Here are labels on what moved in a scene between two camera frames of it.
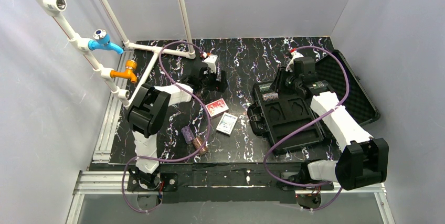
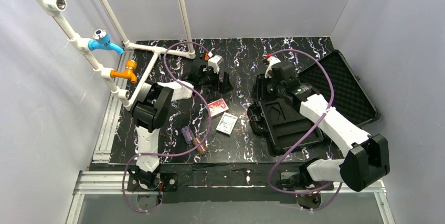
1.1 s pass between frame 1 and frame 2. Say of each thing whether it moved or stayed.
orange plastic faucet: stayed
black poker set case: stayed
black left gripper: stayed
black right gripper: moved
